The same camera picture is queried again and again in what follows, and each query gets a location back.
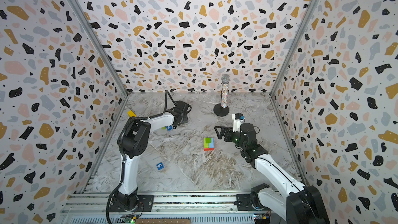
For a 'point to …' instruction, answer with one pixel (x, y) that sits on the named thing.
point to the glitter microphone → (225, 80)
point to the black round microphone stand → (220, 111)
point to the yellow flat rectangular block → (131, 113)
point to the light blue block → (211, 145)
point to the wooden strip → (163, 221)
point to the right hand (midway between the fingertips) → (219, 125)
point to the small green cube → (208, 140)
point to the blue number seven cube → (169, 127)
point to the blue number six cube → (159, 166)
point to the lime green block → (205, 145)
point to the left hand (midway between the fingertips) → (183, 116)
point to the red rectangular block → (208, 149)
